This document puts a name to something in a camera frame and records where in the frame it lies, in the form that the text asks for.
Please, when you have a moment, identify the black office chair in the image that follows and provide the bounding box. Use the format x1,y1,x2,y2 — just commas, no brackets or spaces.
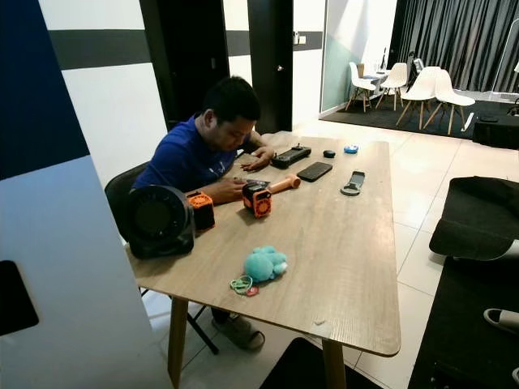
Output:
103,161,222,356

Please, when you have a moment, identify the black round fan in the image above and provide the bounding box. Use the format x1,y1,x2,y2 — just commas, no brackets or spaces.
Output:
125,184,196,261

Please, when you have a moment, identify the man in blue shirt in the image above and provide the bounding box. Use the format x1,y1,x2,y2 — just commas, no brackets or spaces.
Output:
133,75,277,352

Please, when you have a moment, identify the orange black small box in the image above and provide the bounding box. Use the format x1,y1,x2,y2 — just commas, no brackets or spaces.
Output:
184,190,217,233

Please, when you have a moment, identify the wide black door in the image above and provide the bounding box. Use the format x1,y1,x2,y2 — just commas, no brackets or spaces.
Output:
139,0,230,131

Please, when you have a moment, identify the orange black cube device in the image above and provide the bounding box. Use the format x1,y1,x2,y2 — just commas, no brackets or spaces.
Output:
241,180,273,220

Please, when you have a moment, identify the teal plush toy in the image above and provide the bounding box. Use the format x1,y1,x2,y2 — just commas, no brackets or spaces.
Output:
242,246,290,284

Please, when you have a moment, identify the black handheld controller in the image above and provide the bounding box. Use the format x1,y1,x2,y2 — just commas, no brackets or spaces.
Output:
269,143,313,170

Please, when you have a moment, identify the narrow black door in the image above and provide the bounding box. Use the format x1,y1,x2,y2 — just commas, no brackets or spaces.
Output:
247,0,295,135

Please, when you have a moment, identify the black smartphone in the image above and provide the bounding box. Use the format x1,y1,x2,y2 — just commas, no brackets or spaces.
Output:
295,160,334,183

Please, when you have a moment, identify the wooden table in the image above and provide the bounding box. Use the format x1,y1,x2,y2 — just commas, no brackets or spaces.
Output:
127,137,403,389

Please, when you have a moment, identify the white shell chair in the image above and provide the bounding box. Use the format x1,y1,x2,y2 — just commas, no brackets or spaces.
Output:
397,66,440,127
376,61,410,107
348,61,379,113
425,69,476,135

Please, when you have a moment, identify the black rug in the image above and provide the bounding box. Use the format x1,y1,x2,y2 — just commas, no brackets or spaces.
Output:
320,98,519,152

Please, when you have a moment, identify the black fabric chair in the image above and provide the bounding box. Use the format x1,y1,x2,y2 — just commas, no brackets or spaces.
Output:
427,176,519,263

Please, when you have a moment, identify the dark grey curtain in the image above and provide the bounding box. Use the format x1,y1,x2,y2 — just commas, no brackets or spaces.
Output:
388,0,519,95

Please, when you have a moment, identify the white clothes rack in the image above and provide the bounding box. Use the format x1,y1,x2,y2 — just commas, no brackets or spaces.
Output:
492,19,519,95

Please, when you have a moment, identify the green red ring bundle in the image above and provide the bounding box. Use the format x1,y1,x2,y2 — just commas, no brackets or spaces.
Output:
228,274,261,298

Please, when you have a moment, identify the orange cylinder handle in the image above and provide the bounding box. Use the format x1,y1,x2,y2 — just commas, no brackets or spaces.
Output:
267,174,302,195

